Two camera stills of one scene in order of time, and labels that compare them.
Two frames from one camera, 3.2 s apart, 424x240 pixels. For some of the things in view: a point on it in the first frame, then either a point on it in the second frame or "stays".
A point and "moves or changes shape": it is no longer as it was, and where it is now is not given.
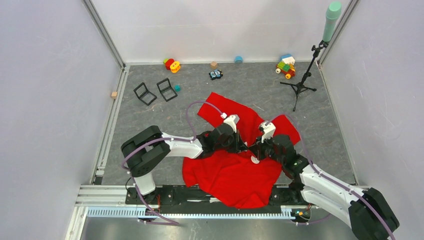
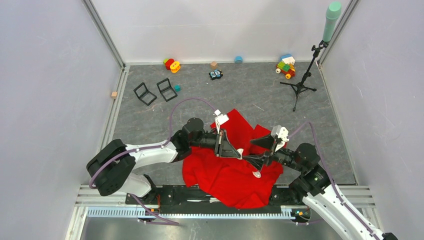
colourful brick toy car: (286, 66) stays
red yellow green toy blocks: (171, 64) stays
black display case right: (166, 89) stays
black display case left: (144, 95) stays
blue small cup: (238, 59) stays
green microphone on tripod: (333, 12) stays
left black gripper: (239, 146) → (223, 147)
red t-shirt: (232, 179) moves or changes shape
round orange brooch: (254, 160) moves or changes shape
